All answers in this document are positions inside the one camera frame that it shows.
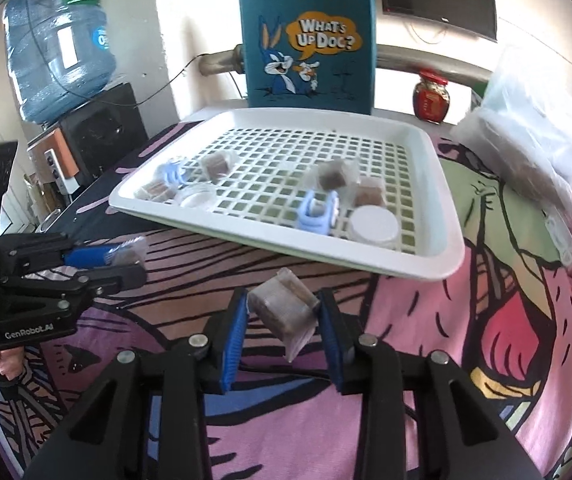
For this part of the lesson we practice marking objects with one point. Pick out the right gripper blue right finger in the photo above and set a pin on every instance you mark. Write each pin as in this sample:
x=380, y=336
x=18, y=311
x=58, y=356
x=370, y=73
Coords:
x=338, y=333

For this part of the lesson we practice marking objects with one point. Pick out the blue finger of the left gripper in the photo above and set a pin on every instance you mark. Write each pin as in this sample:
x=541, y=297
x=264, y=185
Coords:
x=91, y=256

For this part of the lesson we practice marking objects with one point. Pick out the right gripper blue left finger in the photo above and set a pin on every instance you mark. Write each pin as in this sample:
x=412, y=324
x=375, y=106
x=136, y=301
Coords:
x=226, y=332

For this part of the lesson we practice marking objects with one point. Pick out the brown cube packet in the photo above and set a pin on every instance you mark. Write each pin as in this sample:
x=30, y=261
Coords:
x=287, y=308

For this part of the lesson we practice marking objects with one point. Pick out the blue clip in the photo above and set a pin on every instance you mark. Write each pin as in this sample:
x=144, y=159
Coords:
x=174, y=172
x=318, y=216

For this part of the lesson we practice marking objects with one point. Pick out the person's left hand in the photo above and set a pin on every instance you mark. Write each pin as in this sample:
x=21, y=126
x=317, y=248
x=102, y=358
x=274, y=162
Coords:
x=12, y=363

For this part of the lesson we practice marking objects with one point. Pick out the white round lid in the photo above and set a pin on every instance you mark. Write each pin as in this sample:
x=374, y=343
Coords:
x=373, y=225

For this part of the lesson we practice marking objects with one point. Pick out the clear round dish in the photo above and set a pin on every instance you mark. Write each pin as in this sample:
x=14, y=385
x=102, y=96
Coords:
x=199, y=196

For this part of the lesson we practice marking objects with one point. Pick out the black speaker box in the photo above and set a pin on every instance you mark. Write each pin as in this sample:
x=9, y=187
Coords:
x=102, y=132

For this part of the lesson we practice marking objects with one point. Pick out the white perforated plastic tray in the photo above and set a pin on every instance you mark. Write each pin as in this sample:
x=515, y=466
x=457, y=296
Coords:
x=276, y=146

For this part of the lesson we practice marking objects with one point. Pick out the pink cartoon blanket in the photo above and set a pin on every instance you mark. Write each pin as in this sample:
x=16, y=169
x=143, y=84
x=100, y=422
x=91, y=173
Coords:
x=505, y=317

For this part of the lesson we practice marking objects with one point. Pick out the blue water jug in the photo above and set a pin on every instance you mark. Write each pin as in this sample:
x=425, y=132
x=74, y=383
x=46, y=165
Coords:
x=58, y=55

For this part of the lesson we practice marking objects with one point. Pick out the grey metal pipe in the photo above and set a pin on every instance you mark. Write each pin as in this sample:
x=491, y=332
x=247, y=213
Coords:
x=387, y=57

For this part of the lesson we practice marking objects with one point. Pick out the red glass jar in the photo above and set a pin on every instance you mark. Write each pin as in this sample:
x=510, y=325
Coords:
x=431, y=100

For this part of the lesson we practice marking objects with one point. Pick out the clear plastic bag bundle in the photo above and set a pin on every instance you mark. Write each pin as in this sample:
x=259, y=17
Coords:
x=522, y=131

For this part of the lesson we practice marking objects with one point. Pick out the teal cartoon tote bag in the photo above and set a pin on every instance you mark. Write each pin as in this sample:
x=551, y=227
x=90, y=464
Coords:
x=310, y=53

